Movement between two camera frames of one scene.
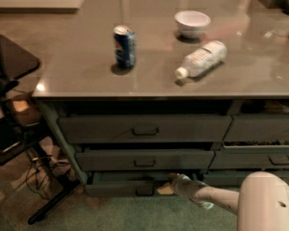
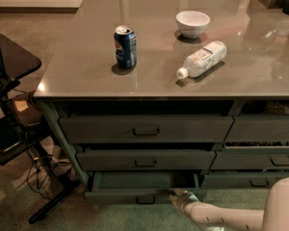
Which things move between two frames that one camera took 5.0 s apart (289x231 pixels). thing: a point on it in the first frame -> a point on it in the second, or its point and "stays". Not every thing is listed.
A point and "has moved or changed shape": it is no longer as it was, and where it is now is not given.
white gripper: x=184 y=187 -> x=189 y=202
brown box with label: x=24 y=111 stays
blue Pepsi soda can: x=124 y=45 stays
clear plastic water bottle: x=202 y=60 stays
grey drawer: x=122 y=184 has moved or changed shape
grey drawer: x=144 y=161 stays
